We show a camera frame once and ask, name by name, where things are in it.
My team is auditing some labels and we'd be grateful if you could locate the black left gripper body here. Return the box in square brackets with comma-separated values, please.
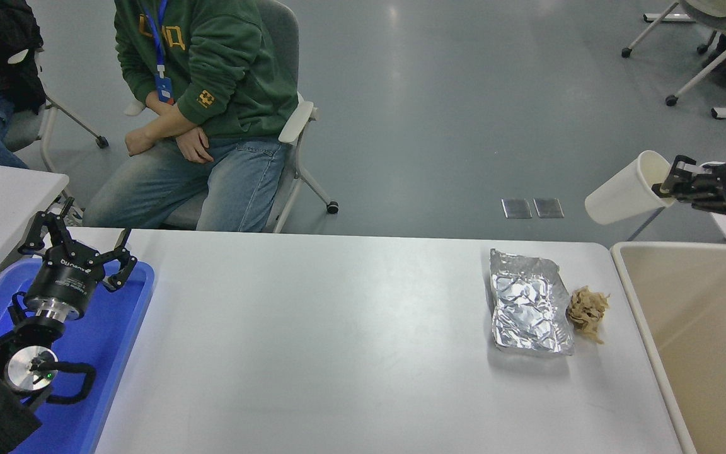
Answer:
[26, 250, 107, 315]

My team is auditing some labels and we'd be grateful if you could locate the metal floor outlet plate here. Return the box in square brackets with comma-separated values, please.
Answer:
[502, 197, 533, 219]
[533, 197, 565, 218]

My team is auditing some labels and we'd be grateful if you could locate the tan paper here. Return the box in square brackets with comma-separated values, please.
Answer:
[565, 286, 611, 346]

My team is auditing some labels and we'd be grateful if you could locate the foil tray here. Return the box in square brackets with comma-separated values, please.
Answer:
[489, 248, 575, 358]

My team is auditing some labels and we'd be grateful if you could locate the large pale bin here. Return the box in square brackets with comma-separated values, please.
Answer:
[610, 242, 726, 454]

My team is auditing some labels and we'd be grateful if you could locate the white paper cup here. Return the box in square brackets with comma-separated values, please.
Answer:
[584, 150, 679, 226]

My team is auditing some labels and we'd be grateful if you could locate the blue lanyard badge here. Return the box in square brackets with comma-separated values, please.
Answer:
[142, 0, 176, 103]

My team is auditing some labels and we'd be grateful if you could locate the person's right hand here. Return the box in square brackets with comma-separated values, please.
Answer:
[176, 126, 213, 165]

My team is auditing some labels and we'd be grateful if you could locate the person's left hand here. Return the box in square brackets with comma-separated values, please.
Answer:
[125, 129, 158, 157]

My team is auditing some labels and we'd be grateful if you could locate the blue plastic tray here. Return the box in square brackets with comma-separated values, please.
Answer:
[0, 257, 156, 454]

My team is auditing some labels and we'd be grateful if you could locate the grey white office chair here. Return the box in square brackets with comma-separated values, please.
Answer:
[621, 0, 726, 107]
[3, 47, 109, 226]
[125, 0, 340, 234]

